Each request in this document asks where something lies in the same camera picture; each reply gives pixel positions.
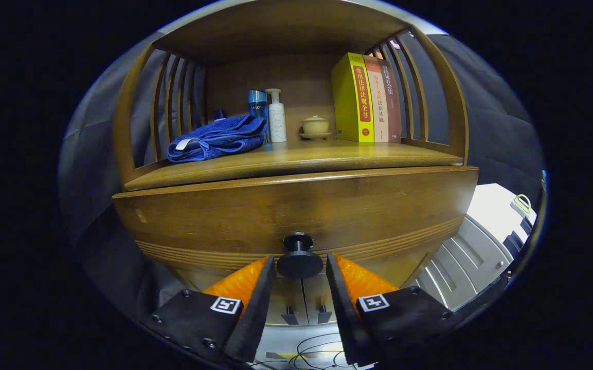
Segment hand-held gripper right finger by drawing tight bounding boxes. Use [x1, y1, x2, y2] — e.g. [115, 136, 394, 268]
[326, 252, 454, 366]

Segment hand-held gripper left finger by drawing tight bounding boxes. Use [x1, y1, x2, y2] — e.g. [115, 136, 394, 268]
[139, 255, 276, 366]

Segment wooden drawer with black knob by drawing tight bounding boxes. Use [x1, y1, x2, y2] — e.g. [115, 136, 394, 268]
[113, 165, 480, 281]

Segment wooden cabinet door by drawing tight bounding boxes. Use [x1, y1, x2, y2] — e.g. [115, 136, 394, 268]
[267, 275, 307, 326]
[302, 272, 338, 324]

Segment wooden countertop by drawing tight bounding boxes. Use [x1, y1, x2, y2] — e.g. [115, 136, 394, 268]
[124, 139, 464, 192]

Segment white side cabinet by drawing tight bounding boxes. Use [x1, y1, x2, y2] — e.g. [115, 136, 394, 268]
[409, 183, 538, 311]

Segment wooden cabinet with slatted sides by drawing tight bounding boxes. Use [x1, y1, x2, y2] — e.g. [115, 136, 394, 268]
[113, 0, 480, 327]

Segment folded blue towel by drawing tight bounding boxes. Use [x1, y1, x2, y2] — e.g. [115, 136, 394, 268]
[167, 114, 267, 163]

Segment beige lidded tea bowl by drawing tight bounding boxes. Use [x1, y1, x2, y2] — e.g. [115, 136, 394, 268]
[299, 115, 333, 141]

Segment white pump bottle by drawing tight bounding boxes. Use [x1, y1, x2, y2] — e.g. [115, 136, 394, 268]
[265, 88, 287, 143]

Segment brown book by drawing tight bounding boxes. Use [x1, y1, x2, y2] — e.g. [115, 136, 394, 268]
[379, 59, 402, 143]

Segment tall blue box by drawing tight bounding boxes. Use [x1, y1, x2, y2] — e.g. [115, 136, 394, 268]
[247, 89, 269, 144]

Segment small green and white object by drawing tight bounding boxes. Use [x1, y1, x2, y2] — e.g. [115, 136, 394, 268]
[511, 194, 532, 216]

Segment orange and white book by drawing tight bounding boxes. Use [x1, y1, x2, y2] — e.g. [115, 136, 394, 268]
[363, 55, 390, 143]

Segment thick yellow book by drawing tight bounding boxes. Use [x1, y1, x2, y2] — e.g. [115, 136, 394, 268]
[331, 52, 375, 143]

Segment black backdrop cloth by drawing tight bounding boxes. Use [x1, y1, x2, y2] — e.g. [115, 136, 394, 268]
[59, 33, 546, 329]

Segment black floor cables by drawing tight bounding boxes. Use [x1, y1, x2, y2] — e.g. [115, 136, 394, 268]
[253, 333, 358, 369]

